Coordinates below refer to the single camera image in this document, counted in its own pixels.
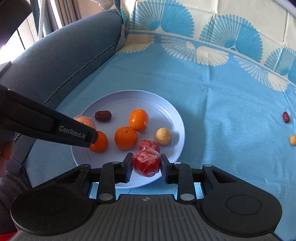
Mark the dried red date on plate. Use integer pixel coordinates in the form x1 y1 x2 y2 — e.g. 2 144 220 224
95 110 112 122

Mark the red fruit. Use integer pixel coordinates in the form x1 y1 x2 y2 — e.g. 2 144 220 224
132 149 161 177

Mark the pink fruit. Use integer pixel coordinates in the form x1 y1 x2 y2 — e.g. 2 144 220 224
138 139 160 153

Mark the lavender round plate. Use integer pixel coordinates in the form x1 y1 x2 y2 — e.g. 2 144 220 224
70 89 186 189

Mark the wrapped orange on plate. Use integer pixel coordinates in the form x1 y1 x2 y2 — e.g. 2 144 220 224
128 108 149 132

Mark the bare orange on plate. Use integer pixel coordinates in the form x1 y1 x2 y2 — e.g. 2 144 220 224
114 126 138 150

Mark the plastic orange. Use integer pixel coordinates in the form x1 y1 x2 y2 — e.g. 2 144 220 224
74 115 96 129

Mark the black smartphone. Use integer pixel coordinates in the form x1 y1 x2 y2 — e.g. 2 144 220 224
0 61 11 77

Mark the blue patterned tablecloth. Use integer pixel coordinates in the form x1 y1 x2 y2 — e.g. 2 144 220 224
24 1 295 240

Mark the bare small orange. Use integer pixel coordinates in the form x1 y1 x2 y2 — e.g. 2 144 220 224
89 131 108 153

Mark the beige round ball on plate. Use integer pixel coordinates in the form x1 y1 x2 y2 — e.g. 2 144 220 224
156 128 171 146

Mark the grey window curtain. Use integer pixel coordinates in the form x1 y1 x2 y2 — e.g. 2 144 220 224
28 0 81 40

